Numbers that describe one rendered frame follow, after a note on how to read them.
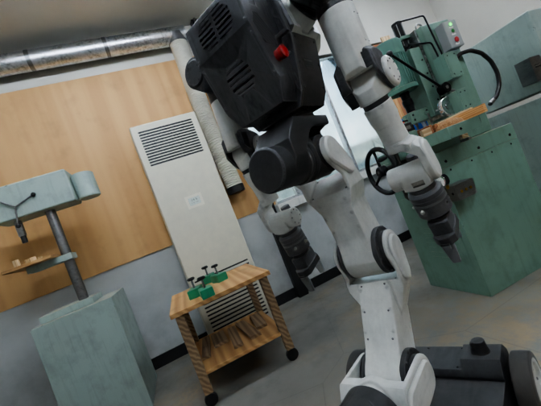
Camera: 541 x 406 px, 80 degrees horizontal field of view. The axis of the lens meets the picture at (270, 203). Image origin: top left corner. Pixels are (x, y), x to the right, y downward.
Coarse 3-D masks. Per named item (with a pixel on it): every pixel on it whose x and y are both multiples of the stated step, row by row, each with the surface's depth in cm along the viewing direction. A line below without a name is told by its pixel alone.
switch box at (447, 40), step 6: (444, 24) 186; (438, 30) 189; (444, 30) 186; (450, 30) 187; (456, 30) 188; (438, 36) 191; (444, 36) 187; (450, 36) 186; (444, 42) 188; (450, 42) 186; (456, 42) 187; (462, 42) 188; (444, 48) 190; (450, 48) 187; (456, 48) 191
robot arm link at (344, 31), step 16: (336, 16) 75; (352, 16) 75; (336, 32) 76; (352, 32) 75; (336, 48) 77; (352, 48) 75; (368, 48) 74; (352, 64) 76; (368, 64) 75; (384, 64) 75; (336, 80) 81; (384, 80) 76; (400, 80) 78
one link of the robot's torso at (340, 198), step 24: (336, 144) 89; (336, 168) 88; (312, 192) 102; (336, 192) 94; (360, 192) 97; (336, 216) 96; (360, 216) 94; (336, 240) 100; (360, 240) 95; (360, 264) 96; (384, 264) 93
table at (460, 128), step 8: (472, 120) 160; (480, 120) 161; (448, 128) 156; (456, 128) 157; (464, 128) 158; (472, 128) 159; (432, 136) 166; (440, 136) 161; (448, 136) 157; (456, 136) 157; (432, 144) 167; (384, 160) 208
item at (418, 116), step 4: (424, 108) 193; (412, 112) 191; (416, 112) 191; (420, 112) 192; (404, 116) 194; (408, 116) 191; (412, 116) 190; (416, 116) 191; (420, 116) 192; (424, 116) 192; (408, 120) 192; (412, 120) 190; (416, 120) 191; (420, 120) 191; (424, 120) 196; (416, 124) 194
